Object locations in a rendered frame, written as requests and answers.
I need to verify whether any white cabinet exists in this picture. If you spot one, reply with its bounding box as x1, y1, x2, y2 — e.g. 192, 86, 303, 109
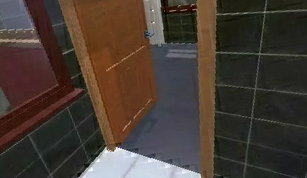
142, 0, 168, 49

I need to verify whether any brown wooden room door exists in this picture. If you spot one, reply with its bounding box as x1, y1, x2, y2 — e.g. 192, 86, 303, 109
69, 0, 167, 149

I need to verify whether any blue door handle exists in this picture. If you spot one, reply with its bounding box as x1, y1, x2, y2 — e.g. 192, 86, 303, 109
143, 28, 156, 40

